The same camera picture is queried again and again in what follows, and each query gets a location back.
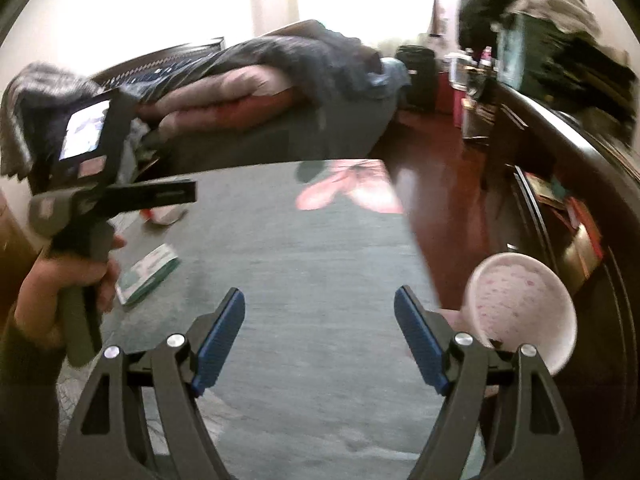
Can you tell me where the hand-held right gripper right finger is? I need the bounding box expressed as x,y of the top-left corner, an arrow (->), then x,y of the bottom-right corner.
393,285 -> 586,480

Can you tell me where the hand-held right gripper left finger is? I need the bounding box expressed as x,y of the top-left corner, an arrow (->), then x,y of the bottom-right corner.
57,287 -> 247,480

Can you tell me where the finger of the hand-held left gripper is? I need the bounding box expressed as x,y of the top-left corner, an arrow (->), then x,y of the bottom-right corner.
107,179 -> 199,217

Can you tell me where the crushed red white cup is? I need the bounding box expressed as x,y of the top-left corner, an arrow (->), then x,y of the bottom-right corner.
140,205 -> 189,229

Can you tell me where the pink round bin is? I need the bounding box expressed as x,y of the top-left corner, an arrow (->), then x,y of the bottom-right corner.
460,252 -> 579,377

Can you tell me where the person's left forearm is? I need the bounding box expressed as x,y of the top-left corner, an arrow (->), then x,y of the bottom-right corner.
0,310 -> 67,480

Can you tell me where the person's left hand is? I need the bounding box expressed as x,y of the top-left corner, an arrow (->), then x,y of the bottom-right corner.
14,232 -> 127,350

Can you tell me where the pink cloth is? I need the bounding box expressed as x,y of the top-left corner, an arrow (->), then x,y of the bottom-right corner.
439,307 -> 475,352

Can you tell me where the green white tissue packet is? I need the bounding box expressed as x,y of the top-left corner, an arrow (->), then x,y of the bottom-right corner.
115,244 -> 181,308

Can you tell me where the mauve folded quilt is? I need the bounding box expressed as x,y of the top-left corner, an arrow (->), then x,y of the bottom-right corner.
135,65 -> 302,137

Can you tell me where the dark blue blanket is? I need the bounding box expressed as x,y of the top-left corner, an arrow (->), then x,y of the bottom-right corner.
220,20 -> 412,107

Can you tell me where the dark wooden cabinet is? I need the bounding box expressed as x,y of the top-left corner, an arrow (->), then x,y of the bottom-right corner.
480,80 -> 640,366

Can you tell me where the red suitcase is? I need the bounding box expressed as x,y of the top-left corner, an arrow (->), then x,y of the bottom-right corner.
435,70 -> 459,117

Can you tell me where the black suitcase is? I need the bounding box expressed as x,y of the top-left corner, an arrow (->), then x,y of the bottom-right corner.
395,45 -> 442,114

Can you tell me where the clear plastic box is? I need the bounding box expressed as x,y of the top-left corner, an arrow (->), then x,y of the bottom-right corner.
447,52 -> 474,87

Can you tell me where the teal bag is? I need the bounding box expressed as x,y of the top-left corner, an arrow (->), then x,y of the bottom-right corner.
497,12 -> 552,92

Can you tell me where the pile of dark clothes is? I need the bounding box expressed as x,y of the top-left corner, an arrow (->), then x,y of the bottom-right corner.
457,0 -> 632,128

